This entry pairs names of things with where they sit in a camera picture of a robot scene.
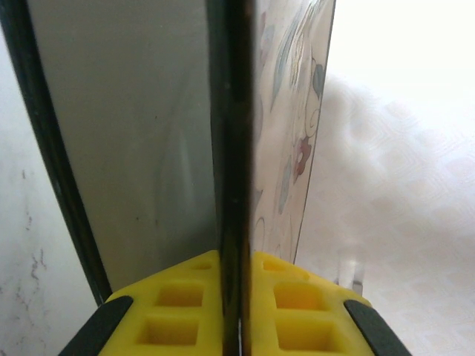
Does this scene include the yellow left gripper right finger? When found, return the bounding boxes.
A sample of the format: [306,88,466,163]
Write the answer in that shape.
[240,250,413,356]

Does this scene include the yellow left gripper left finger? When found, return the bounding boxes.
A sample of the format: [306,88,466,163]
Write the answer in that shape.
[57,248,226,356]

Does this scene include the square plate with drawing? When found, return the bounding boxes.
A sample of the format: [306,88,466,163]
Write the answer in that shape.
[206,0,337,356]

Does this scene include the plain white square plate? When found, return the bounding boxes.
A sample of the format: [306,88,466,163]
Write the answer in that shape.
[0,0,223,309]

